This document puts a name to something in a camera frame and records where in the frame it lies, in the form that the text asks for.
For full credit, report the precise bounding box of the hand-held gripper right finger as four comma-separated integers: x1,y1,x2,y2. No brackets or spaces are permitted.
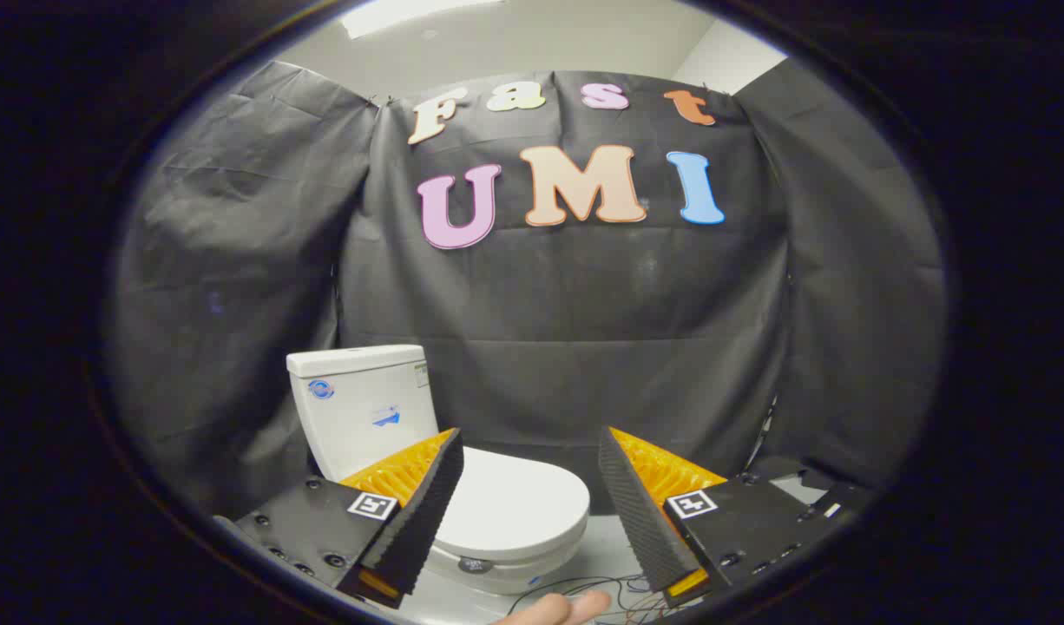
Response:
598,425,876,609

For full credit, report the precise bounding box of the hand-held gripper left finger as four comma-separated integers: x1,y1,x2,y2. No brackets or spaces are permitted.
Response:
215,427,465,609

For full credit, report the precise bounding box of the white toilet tank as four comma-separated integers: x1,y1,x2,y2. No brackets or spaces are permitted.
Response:
286,345,442,483

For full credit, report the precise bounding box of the black electronics box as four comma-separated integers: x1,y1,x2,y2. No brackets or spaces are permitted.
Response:
808,484,877,523

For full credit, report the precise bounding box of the black backdrop cloth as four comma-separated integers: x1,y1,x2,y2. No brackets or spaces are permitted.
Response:
107,59,948,522

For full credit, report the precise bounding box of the tangle of thin floor cables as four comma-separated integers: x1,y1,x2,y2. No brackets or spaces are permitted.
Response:
506,573,676,622

